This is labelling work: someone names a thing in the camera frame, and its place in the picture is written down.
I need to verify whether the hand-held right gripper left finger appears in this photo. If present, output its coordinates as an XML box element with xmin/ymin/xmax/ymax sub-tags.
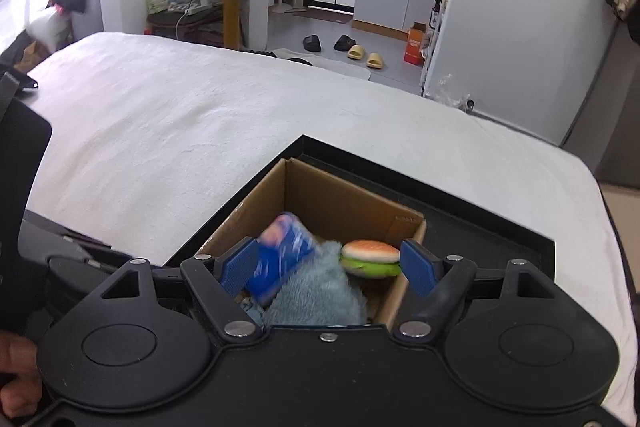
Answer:
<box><xmin>92</xmin><ymin>236</ymin><xmax>264</xmax><ymax>339</ymax></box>

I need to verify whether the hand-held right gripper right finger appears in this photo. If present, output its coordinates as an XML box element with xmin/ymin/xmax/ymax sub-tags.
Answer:
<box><xmin>392</xmin><ymin>238</ymin><xmax>557</xmax><ymax>339</ymax></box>

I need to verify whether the blue patterned soft packet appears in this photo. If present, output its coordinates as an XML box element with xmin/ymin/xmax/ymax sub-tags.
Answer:
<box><xmin>245</xmin><ymin>213</ymin><xmax>317</xmax><ymax>307</ymax></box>

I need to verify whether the toy hamburger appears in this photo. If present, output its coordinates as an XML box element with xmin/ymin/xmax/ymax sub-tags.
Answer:
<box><xmin>340</xmin><ymin>240</ymin><xmax>402</xmax><ymax>279</ymax></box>

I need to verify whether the black tray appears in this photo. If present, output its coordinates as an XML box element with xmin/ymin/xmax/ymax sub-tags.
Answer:
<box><xmin>165</xmin><ymin>134</ymin><xmax>557</xmax><ymax>289</ymax></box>

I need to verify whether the light blue fluffy plush toy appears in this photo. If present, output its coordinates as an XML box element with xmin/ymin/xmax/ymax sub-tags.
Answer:
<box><xmin>242</xmin><ymin>241</ymin><xmax>369</xmax><ymax>327</ymax></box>

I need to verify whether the brown cardboard box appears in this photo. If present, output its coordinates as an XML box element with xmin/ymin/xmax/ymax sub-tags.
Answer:
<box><xmin>197</xmin><ymin>158</ymin><xmax>427</xmax><ymax>328</ymax></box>

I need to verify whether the person's left hand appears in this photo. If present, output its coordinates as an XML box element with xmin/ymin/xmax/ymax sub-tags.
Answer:
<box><xmin>0</xmin><ymin>333</ymin><xmax>43</xmax><ymax>419</ymax></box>

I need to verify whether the white floor mat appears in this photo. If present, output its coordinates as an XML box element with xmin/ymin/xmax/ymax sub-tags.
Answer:
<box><xmin>272</xmin><ymin>48</ymin><xmax>374</xmax><ymax>82</ymax></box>

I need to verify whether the orange carton box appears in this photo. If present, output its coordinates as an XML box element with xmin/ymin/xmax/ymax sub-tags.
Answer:
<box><xmin>406</xmin><ymin>23</ymin><xmax>429</xmax><ymax>67</ymax></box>

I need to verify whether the clutter pile under table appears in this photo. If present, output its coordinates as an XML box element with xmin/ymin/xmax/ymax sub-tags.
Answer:
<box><xmin>145</xmin><ymin>0</ymin><xmax>224</xmax><ymax>44</ymax></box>

